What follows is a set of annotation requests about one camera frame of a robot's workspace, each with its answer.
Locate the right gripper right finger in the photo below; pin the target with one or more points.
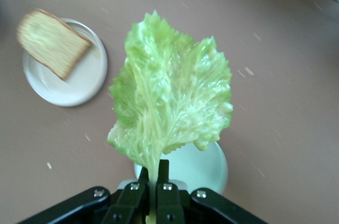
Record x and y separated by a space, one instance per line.
169 202

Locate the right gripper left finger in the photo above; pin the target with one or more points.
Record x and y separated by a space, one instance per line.
129 202

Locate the green lettuce leaf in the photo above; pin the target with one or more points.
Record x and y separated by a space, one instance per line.
169 89

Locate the brown bread slice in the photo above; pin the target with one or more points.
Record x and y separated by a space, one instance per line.
50 41

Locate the mint green plate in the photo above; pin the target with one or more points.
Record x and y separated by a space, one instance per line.
201 165

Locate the beige plate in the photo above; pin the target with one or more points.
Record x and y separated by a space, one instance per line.
79 86

